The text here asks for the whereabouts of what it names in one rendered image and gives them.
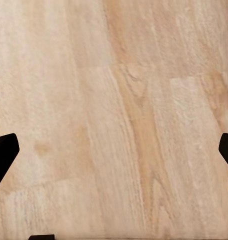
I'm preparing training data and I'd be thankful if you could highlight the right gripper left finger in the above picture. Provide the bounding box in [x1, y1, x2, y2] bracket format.
[0, 133, 20, 182]

